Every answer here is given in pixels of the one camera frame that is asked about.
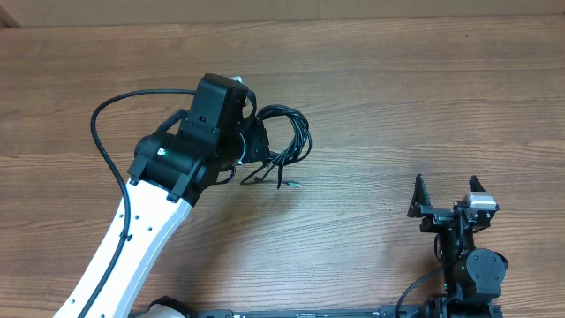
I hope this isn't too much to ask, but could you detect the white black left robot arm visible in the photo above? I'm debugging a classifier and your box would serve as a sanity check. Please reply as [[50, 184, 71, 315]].
[[56, 73, 268, 317]]

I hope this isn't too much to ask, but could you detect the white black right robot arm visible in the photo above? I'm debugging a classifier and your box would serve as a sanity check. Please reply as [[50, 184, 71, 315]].
[[395, 173, 509, 318]]

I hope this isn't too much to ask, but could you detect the black USB cable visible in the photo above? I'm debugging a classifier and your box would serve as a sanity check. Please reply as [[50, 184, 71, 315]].
[[240, 104, 313, 189]]

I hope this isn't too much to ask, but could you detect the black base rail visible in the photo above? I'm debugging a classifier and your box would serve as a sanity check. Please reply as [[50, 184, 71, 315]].
[[191, 305, 503, 318]]

